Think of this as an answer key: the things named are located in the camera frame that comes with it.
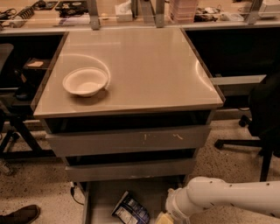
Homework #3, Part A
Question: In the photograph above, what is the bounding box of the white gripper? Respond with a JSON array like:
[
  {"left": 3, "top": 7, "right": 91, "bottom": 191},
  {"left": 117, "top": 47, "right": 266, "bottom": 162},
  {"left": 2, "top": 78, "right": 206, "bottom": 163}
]
[{"left": 155, "top": 188, "right": 191, "bottom": 224}]

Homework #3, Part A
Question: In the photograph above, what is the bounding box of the blue chip bag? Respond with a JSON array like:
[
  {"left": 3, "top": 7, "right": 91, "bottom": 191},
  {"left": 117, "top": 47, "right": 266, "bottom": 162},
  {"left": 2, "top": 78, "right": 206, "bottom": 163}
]
[{"left": 111, "top": 191, "right": 150, "bottom": 224}]

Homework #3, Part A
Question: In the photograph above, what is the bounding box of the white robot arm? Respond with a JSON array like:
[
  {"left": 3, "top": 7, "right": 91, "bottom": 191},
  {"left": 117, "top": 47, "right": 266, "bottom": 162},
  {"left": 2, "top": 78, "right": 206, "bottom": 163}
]
[{"left": 155, "top": 177, "right": 280, "bottom": 224}]

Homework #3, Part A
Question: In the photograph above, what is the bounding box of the middle drawer front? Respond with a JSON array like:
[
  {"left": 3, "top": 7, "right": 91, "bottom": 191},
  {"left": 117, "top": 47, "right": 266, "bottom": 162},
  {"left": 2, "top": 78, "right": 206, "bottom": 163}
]
[{"left": 66, "top": 158, "right": 195, "bottom": 182}]

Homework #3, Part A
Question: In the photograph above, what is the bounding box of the open bottom drawer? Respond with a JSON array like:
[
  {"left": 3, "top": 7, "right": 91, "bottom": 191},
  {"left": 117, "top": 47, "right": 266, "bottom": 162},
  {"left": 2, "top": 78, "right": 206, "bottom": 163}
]
[{"left": 81, "top": 176, "right": 183, "bottom": 224}]

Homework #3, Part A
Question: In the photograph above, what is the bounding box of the grey drawer cabinet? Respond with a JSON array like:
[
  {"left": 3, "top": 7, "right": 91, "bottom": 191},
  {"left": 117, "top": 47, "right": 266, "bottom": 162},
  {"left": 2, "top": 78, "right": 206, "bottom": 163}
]
[{"left": 31, "top": 26, "right": 226, "bottom": 224}]

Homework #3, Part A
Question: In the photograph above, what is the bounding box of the top drawer front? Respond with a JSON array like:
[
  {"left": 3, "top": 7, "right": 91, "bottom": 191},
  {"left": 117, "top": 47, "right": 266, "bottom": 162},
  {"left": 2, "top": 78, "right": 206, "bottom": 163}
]
[{"left": 46, "top": 125, "right": 211, "bottom": 158}]

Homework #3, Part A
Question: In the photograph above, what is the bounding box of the dark shoe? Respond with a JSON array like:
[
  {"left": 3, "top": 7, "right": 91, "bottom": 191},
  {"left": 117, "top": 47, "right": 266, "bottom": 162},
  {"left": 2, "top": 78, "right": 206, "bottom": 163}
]
[{"left": 0, "top": 205, "right": 40, "bottom": 224}]

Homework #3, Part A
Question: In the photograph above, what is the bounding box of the black office chair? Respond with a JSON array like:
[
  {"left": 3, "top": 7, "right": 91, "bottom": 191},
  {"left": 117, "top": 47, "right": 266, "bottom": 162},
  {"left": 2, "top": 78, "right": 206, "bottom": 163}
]
[{"left": 214, "top": 72, "right": 280, "bottom": 182}]

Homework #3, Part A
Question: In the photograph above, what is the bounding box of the white paper bowl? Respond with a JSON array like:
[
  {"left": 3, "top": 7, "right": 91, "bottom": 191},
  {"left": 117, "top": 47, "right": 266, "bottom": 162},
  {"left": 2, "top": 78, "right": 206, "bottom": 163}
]
[{"left": 62, "top": 67, "right": 109, "bottom": 97}]

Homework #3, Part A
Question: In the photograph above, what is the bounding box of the black stand left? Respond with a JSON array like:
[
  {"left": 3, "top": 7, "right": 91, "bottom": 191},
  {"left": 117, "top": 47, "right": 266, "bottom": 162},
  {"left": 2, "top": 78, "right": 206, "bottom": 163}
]
[{"left": 0, "top": 43, "right": 56, "bottom": 160}]

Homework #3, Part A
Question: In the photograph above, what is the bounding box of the pink plastic crate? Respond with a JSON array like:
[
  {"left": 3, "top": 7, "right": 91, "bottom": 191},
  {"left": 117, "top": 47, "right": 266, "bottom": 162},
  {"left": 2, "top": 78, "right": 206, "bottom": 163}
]
[{"left": 169, "top": 0, "right": 198, "bottom": 24}]

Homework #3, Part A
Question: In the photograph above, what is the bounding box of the white tissue box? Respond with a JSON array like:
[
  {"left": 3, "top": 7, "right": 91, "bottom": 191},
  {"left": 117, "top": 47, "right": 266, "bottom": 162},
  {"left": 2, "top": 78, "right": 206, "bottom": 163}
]
[{"left": 115, "top": 0, "right": 133, "bottom": 22}]

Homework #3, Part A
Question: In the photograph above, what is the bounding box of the black tray with items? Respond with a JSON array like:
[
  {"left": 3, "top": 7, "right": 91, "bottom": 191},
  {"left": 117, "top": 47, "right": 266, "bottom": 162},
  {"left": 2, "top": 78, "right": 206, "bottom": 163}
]
[{"left": 55, "top": 0, "right": 88, "bottom": 18}]

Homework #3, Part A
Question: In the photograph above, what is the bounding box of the long grey workbench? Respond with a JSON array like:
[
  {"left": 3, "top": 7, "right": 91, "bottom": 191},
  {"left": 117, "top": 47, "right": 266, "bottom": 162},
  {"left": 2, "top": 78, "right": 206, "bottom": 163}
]
[{"left": 0, "top": 0, "right": 280, "bottom": 34}]

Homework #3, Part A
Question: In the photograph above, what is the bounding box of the black power cable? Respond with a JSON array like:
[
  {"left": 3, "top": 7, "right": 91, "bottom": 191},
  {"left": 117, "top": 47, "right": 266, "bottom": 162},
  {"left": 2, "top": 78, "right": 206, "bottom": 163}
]
[{"left": 69, "top": 181, "right": 86, "bottom": 207}]

